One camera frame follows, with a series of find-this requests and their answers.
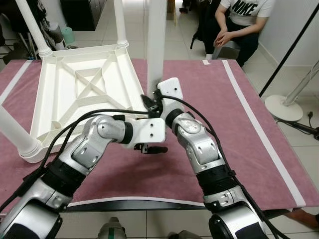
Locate robot left leg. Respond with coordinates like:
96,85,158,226
97,217,128,239

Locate clothes rack with dark clothes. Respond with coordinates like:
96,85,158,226
0,0,65,60

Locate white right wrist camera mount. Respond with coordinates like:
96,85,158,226
157,77,184,118

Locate black slanted pole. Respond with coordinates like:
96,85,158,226
259,5,319,98

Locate grey low stool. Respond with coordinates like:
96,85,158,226
212,42,241,61

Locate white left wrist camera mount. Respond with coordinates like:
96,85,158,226
132,117,166,149

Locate pink table cloth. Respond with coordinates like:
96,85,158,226
0,59,319,212

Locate black slanted furniture leg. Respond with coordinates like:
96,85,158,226
259,209,292,220

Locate bystander bare foot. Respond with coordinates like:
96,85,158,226
289,209,319,231

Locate black hair dryer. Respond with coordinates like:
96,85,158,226
287,112,319,137

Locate black cabinet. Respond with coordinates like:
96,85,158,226
61,0,106,31

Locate grey white canister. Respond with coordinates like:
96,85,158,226
50,22,65,50

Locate white standing fan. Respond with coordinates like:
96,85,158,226
264,65,319,122

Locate seated person in white shirt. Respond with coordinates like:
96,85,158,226
192,0,276,68

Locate white plastic table top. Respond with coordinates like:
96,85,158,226
27,44,150,162

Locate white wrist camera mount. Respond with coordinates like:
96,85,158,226
157,77,184,118
132,117,166,149

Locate long white tape strip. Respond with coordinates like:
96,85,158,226
222,60,307,207
0,61,33,105

